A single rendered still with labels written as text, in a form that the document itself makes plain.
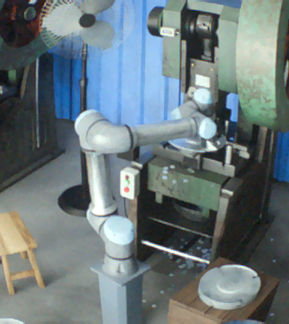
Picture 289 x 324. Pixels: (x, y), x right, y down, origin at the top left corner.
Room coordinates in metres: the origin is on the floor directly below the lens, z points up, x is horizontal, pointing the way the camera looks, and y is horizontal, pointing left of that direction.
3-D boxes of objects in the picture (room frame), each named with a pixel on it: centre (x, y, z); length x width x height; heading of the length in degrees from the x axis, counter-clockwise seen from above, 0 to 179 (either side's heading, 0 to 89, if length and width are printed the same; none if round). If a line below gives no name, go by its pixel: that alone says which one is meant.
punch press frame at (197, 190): (2.52, -0.38, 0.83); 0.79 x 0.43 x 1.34; 149
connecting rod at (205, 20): (2.40, -0.31, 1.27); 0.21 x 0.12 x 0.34; 149
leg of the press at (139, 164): (2.65, -0.15, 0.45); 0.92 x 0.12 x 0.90; 149
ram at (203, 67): (2.36, -0.29, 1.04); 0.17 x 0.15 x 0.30; 149
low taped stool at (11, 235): (2.08, 0.72, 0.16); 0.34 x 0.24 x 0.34; 31
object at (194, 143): (2.29, -0.24, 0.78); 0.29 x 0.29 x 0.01
